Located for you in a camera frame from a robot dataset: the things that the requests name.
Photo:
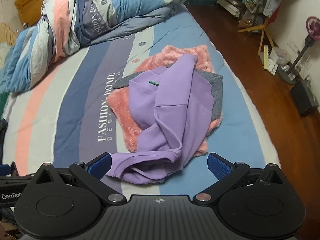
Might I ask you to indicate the grey knit garment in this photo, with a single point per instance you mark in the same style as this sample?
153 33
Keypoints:
216 97

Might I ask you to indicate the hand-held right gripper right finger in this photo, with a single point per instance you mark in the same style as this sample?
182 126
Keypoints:
218 166

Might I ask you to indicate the striped duvet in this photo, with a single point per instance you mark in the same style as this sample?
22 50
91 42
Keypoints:
75 17

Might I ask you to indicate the dark cloth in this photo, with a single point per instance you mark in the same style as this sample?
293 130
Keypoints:
3 130

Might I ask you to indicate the wooden folding frame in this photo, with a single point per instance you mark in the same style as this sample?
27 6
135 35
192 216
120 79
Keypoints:
264 35

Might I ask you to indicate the pink fluffy garment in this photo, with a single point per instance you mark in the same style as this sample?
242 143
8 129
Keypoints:
125 120

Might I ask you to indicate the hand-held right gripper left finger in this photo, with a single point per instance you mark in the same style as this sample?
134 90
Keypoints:
101 166

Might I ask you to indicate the small green tag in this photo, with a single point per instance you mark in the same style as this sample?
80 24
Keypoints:
153 83

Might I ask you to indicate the purple sweatshirt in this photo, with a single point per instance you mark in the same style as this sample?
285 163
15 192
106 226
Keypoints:
170 110

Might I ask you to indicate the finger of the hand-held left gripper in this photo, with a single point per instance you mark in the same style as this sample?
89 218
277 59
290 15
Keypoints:
5 169

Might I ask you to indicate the cluttered clothes rack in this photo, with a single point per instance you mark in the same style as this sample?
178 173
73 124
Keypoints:
252 2

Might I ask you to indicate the black box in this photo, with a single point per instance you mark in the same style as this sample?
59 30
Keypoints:
303 97

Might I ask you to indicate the white plastic container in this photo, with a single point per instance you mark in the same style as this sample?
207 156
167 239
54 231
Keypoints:
280 56

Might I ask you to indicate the wooden headboard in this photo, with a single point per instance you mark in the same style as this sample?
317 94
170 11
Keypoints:
32 2

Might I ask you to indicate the standing fan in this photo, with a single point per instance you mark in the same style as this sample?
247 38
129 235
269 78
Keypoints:
313 26

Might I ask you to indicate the green cloth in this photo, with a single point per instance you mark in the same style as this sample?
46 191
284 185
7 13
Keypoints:
3 105

